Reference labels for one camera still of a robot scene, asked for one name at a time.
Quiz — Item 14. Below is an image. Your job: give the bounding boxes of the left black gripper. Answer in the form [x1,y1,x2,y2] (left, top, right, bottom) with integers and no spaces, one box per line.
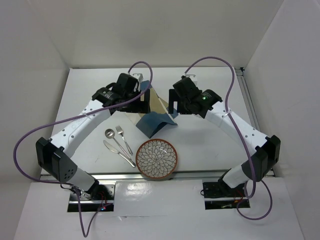
[119,88,151,114]

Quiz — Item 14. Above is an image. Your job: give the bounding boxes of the blue beige checked placemat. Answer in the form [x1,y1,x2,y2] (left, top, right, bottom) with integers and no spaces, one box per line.
[125,86,178,139]

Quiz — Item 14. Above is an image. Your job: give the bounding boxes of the silver fork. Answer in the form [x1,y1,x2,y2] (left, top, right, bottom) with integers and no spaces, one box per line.
[115,125,133,155]

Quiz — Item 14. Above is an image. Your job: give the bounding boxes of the silver spoon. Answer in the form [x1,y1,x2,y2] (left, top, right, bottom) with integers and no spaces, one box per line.
[104,128,131,160]

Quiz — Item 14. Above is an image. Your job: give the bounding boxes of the silver table knife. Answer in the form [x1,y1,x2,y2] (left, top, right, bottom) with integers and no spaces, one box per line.
[103,140,136,168]

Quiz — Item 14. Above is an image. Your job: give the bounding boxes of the floral patterned ceramic plate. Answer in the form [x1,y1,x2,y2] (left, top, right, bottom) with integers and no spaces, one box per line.
[135,138,178,180]

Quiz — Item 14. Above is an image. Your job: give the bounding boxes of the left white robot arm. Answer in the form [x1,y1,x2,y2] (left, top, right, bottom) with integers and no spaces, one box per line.
[35,73,150,200]

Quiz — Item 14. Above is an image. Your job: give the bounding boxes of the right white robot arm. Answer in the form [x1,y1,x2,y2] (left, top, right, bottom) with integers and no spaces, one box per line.
[168,76,281,196]

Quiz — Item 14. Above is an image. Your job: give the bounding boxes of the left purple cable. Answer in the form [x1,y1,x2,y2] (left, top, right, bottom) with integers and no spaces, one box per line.
[12,61,154,238]

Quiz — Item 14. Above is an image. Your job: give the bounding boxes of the purple cable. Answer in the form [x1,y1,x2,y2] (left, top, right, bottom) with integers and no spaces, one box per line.
[12,61,154,238]
[184,56,274,221]

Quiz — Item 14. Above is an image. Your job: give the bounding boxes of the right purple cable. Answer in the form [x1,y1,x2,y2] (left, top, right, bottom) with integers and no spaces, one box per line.
[184,56,274,221]

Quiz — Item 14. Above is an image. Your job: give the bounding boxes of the aluminium side rail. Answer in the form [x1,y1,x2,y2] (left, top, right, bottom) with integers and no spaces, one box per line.
[235,67,261,131]

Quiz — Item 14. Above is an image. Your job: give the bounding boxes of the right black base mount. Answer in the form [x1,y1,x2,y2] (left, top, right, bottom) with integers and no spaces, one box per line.
[200,181,251,210]

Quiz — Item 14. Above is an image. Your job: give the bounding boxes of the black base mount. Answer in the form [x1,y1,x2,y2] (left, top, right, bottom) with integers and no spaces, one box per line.
[79,181,116,213]
[200,181,251,210]

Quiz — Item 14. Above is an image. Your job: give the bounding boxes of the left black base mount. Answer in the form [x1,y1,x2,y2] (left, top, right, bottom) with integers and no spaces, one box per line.
[79,181,116,213]

